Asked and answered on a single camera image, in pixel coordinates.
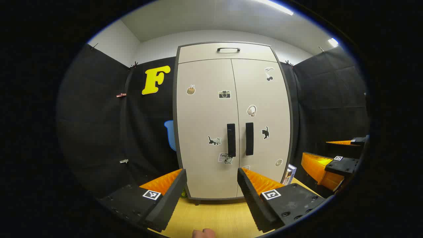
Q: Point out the small white blue box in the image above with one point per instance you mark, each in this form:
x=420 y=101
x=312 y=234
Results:
x=289 y=174

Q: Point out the reddish cloth clip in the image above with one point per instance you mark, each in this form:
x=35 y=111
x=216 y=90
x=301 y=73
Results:
x=121 y=95

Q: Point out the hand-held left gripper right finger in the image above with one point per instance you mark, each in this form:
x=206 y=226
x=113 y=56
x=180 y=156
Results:
x=254 y=205

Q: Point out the white cabinet door headphones sticker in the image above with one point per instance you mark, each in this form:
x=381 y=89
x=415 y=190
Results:
x=274 y=112

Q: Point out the white double-door shoe cabinet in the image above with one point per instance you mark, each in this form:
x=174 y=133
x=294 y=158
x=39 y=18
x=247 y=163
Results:
x=174 y=125

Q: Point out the white cabinet drawer front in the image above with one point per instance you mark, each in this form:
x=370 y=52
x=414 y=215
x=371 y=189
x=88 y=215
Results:
x=198 y=53

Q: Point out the small ceiling light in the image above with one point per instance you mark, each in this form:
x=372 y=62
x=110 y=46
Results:
x=333 y=42

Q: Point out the yellow plush toy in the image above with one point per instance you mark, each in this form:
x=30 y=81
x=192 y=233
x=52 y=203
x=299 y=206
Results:
x=184 y=193

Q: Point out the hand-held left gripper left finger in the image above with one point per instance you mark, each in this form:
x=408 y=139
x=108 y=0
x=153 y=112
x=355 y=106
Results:
x=168 y=205

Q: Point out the white cabinet door camera sticker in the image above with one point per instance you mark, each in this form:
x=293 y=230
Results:
x=201 y=115

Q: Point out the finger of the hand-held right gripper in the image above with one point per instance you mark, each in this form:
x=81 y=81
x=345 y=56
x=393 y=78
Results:
x=343 y=165
x=358 y=140

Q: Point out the black backdrop cloth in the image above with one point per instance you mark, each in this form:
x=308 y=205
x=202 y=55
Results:
x=99 y=115

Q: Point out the long ceiling light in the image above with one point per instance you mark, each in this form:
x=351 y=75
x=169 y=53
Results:
x=276 y=7

